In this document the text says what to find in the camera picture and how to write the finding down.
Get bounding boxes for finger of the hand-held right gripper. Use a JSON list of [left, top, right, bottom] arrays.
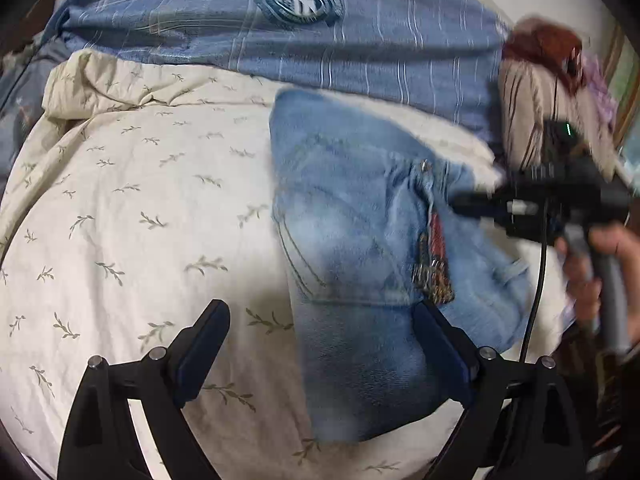
[[450, 187, 512, 222]]

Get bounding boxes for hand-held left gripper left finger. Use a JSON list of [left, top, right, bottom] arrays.
[[56, 299, 232, 480]]

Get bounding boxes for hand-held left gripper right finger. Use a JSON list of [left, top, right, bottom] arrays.
[[411, 300, 586, 480]]

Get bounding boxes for blue denim pants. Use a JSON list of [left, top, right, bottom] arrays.
[[269, 87, 533, 443]]

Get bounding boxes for person's right hand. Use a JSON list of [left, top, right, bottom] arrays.
[[555, 225, 640, 337]]

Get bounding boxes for beige striped pillow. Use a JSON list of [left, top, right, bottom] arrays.
[[497, 57, 621, 181]]

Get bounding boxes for purple cloth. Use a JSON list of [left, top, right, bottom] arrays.
[[582, 52, 619, 126]]

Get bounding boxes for dark red cushion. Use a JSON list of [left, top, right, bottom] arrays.
[[502, 17, 586, 93]]

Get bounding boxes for cream leaf-print blanket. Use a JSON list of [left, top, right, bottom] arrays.
[[0, 50, 571, 480]]

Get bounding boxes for grey patterned quilt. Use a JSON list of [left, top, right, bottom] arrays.
[[0, 37, 68, 196]]

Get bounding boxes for blue plaid pillow with emblem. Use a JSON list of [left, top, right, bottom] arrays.
[[47, 0, 511, 146]]

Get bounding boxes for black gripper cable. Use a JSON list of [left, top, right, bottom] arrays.
[[517, 200, 549, 363]]

